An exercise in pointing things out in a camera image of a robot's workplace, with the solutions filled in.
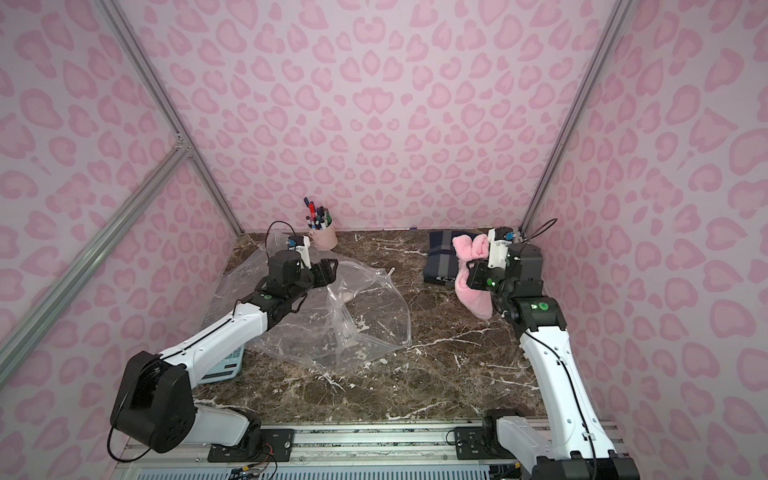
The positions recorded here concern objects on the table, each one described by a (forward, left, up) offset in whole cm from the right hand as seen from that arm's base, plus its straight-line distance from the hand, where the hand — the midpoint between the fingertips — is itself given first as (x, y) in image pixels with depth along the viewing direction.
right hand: (467, 260), depth 74 cm
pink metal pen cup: (+25, +43, -19) cm, 54 cm away
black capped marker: (+32, +45, -14) cm, 57 cm away
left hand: (+6, +37, -7) cm, 38 cm away
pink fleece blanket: (+1, 0, +3) cm, 3 cm away
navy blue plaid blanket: (+16, +3, -22) cm, 28 cm away
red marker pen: (+32, +48, -12) cm, 59 cm away
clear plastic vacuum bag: (+1, +31, -29) cm, 42 cm away
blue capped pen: (+35, +51, -11) cm, 63 cm away
